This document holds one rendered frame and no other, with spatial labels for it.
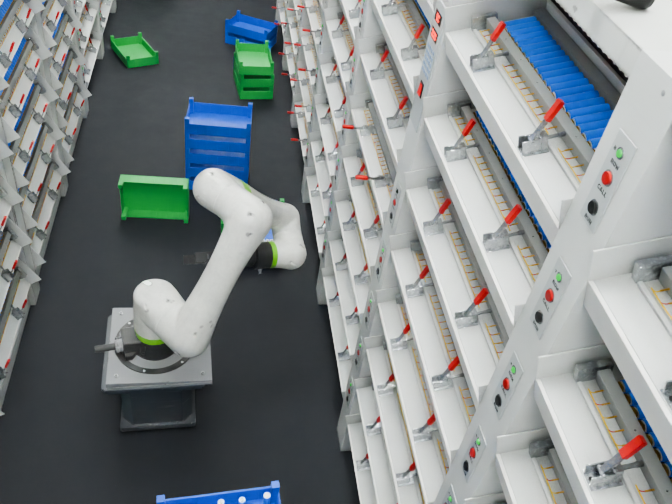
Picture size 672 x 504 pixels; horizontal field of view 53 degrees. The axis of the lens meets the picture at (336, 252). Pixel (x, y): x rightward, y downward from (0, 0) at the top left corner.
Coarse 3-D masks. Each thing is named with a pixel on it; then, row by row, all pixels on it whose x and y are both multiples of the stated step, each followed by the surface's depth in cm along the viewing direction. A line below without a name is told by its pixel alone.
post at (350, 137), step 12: (360, 12) 209; (372, 12) 201; (372, 24) 203; (360, 36) 209; (372, 36) 206; (360, 60) 211; (360, 72) 214; (348, 84) 226; (360, 84) 216; (348, 96) 226; (348, 108) 226; (348, 120) 226; (348, 132) 228; (348, 144) 231; (336, 216) 253; (336, 228) 257; (324, 240) 270; (324, 264) 270; (324, 288) 278; (324, 300) 283
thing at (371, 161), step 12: (360, 96) 219; (360, 108) 222; (360, 120) 216; (360, 144) 208; (372, 144) 206; (372, 156) 201; (372, 168) 197; (384, 168) 196; (372, 180) 193; (372, 192) 196; (384, 192) 188; (384, 204) 184; (384, 216) 176
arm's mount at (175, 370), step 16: (112, 320) 223; (128, 320) 224; (112, 336) 218; (112, 352) 213; (208, 352) 220; (112, 368) 208; (128, 368) 209; (144, 368) 210; (160, 368) 211; (176, 368) 212; (192, 368) 214; (208, 368) 215; (112, 384) 204; (128, 384) 206; (144, 384) 207; (160, 384) 208; (176, 384) 210; (192, 384) 211
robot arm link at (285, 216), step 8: (256, 192) 210; (264, 200) 214; (272, 200) 222; (272, 208) 219; (280, 208) 224; (288, 208) 229; (280, 216) 224; (288, 216) 228; (296, 216) 232; (272, 224) 224; (280, 224) 227; (288, 224) 230; (296, 224) 231; (272, 232) 233
